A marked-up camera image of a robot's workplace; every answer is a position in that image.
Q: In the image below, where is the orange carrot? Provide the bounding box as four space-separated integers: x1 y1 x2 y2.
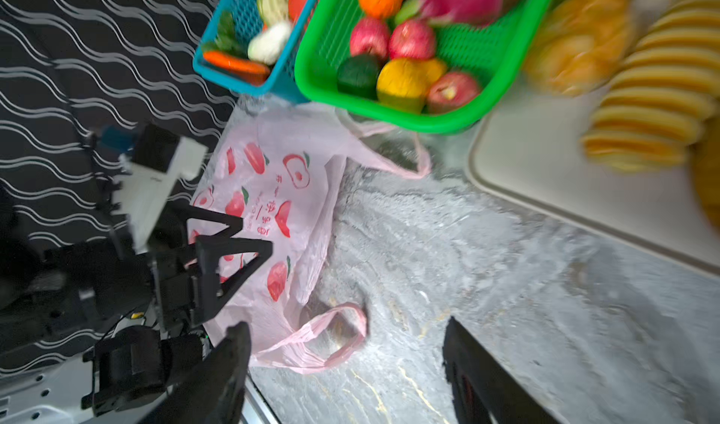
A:
202 50 271 78

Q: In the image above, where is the pink peach plastic bag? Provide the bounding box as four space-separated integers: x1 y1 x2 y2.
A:
192 103 431 375

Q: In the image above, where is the yellow pear fruit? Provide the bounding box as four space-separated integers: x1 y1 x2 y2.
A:
377 58 448 114

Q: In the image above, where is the striped long bread front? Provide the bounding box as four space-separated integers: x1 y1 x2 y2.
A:
580 0 719 172

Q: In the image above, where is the teal plastic basket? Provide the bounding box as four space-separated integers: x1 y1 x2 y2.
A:
193 0 318 103

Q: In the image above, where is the dark green avocado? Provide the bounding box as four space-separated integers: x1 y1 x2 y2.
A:
337 54 383 101

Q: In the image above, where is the large round crusty bread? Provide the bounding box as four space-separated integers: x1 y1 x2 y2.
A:
691 128 719 232

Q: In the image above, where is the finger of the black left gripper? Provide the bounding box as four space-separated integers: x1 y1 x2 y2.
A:
193 236 273 326
168 203 244 244

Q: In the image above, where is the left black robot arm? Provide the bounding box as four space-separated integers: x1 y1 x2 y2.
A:
1 192 273 353

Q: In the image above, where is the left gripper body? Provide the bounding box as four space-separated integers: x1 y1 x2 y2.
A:
148 204 206 331

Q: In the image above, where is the green plastic basket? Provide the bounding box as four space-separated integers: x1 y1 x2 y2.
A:
295 0 553 133

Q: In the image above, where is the braided golden bread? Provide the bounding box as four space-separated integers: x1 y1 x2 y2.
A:
523 0 637 97

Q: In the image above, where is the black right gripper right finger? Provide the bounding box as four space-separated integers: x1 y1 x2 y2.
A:
442 317 557 423

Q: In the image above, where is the small red apple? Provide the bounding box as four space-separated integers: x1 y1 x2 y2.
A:
427 72 482 115

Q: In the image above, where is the white bread tray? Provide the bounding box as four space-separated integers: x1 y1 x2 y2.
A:
466 81 719 275

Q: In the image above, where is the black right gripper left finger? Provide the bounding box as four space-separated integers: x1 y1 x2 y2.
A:
141 322 251 424

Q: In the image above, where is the white radish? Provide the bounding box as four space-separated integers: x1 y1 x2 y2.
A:
247 20 294 66

